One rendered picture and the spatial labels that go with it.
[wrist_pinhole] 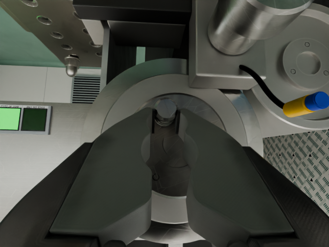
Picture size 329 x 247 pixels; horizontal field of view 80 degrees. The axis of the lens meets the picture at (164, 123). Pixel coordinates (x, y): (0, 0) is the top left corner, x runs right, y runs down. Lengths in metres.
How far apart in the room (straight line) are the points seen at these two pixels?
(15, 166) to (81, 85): 2.62
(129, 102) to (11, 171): 0.46
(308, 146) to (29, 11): 0.46
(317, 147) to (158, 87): 0.21
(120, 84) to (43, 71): 3.27
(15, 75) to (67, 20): 3.20
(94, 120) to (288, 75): 0.17
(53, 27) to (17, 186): 0.36
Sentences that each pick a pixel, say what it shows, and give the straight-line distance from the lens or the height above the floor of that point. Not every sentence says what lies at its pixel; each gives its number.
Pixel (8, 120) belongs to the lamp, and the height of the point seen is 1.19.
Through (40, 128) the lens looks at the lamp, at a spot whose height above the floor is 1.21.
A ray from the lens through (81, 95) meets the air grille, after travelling 3.09.
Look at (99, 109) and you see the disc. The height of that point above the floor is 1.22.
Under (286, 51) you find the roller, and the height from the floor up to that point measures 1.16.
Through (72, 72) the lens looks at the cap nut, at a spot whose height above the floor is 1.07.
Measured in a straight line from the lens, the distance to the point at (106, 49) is 0.19.
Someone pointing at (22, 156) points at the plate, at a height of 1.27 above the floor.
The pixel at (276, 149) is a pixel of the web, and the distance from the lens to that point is 0.36.
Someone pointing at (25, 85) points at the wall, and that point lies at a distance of 3.48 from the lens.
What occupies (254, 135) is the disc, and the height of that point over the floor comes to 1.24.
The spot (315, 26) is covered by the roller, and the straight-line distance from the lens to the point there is 0.25.
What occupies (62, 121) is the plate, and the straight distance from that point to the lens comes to 0.54.
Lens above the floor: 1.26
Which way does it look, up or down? 8 degrees down
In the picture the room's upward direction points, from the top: 179 degrees counter-clockwise
